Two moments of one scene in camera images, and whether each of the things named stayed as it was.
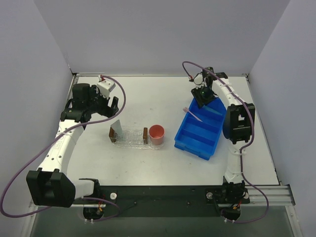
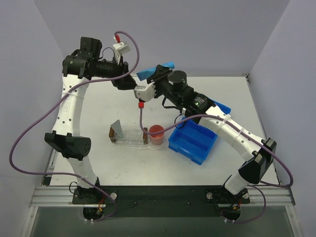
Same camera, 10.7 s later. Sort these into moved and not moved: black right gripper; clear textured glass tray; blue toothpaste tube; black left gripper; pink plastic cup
Moved: black left gripper; blue toothpaste tube; black right gripper
Not moved: pink plastic cup; clear textured glass tray
